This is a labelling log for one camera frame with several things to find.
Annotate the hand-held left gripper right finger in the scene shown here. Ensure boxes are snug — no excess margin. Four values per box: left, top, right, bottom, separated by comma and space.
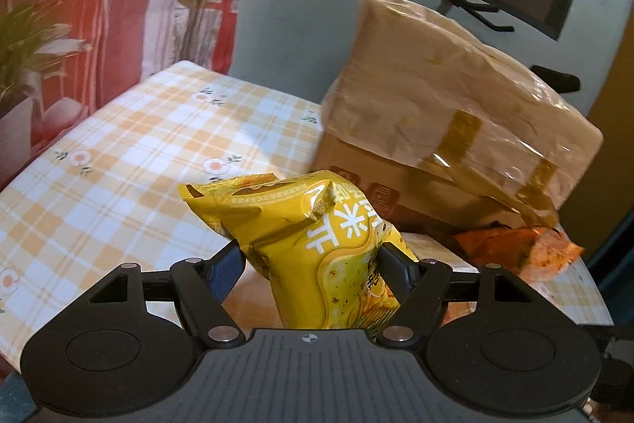
376, 242, 533, 347

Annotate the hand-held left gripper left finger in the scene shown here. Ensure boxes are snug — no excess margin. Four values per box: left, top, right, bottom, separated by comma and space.
89, 242, 247, 345

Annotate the yellow snack bag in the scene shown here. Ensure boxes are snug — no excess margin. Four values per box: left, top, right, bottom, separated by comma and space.
178, 170, 419, 331

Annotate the orange snack packet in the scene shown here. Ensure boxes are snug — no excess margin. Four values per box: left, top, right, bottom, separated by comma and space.
453, 225, 585, 287

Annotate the cardboard box with plastic liner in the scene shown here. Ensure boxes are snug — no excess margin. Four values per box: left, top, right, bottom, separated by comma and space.
312, 0, 604, 235

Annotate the yellow checked floral tablecloth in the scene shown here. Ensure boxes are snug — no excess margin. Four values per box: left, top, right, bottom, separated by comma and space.
0, 60, 615, 369

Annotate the wooden door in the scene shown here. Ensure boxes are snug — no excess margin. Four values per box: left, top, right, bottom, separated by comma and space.
587, 0, 634, 166

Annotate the printed backdrop cloth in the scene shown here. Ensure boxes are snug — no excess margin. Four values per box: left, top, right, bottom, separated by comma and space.
0, 0, 253, 193

